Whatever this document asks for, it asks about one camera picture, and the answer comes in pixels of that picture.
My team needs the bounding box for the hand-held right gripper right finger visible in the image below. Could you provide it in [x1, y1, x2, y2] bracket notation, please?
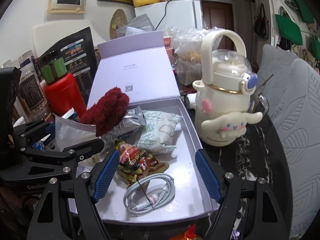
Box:
[195, 149, 288, 240]

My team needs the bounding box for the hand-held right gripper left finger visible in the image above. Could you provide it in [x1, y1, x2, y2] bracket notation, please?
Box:
[30, 148, 121, 240]

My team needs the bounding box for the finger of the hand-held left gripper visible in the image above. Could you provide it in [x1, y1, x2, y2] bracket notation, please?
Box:
[13, 120, 55, 151]
[22, 138, 105, 178]

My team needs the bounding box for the clear zip bag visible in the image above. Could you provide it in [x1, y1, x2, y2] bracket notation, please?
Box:
[54, 115, 98, 153]

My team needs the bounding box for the white charging cable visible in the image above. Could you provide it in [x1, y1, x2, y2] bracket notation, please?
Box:
[123, 172, 175, 215]

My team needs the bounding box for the dark red fuzzy cloth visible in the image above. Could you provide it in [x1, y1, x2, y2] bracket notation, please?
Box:
[79, 87, 130, 138]

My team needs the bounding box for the silver snack packet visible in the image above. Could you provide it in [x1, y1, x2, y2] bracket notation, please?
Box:
[110, 106, 147, 143]

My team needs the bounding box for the white green-print packet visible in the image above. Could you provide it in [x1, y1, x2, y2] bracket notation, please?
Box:
[136, 110, 182, 154]

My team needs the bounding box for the lavender gift box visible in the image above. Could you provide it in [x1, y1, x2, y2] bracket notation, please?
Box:
[67, 30, 218, 224]

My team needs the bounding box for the plastic jar with dark label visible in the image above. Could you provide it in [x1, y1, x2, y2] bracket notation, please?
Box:
[19, 50, 50, 120]

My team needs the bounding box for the red bottle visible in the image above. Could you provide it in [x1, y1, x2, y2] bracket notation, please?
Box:
[44, 73, 87, 120]

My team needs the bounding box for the dark jar with green label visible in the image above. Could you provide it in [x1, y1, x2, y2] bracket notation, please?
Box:
[37, 51, 67, 84]

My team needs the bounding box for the orange packet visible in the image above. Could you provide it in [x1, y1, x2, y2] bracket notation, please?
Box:
[175, 224, 203, 240]

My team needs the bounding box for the cream cartoon water bottle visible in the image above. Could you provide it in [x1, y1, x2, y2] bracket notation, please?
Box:
[192, 29, 263, 146]

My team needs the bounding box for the black oat bag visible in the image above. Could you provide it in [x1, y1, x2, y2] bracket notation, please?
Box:
[39, 27, 99, 105]

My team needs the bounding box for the grey leaf-pattern chair cushion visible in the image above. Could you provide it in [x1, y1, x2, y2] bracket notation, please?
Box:
[269, 60, 320, 233]
[257, 44, 310, 120]

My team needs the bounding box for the clear plastic bag of snacks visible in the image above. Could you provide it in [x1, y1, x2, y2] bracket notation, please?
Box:
[172, 26, 218, 85]

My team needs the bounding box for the printed paper leaflet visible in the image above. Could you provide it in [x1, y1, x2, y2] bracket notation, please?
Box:
[125, 26, 148, 37]

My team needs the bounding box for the pink paper cup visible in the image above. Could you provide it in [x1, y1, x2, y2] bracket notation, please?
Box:
[164, 36, 174, 63]

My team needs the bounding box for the woven straw fan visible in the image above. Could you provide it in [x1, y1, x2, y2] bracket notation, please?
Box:
[109, 9, 128, 40]

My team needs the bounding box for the grey mailing bag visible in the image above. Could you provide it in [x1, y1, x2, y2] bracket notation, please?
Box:
[116, 14, 155, 38]

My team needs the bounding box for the clear plastic wrap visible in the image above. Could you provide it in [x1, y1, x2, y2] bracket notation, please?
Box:
[164, 26, 180, 37]

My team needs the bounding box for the dark hanging bag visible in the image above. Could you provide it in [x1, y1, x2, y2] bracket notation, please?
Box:
[253, 3, 270, 39]

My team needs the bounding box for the brown door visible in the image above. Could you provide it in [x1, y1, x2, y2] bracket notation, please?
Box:
[201, 0, 235, 30]

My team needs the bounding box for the white fridge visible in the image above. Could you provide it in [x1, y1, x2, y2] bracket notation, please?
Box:
[134, 0, 203, 33]

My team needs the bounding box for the green tote bag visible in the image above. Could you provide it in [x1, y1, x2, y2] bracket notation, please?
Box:
[309, 36, 320, 60]
[291, 0, 316, 23]
[275, 14, 303, 45]

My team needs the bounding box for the wall intercom panel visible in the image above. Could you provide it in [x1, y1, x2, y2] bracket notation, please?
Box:
[47, 0, 87, 14]

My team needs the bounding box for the black power cable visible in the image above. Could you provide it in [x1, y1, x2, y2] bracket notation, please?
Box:
[155, 0, 173, 30]

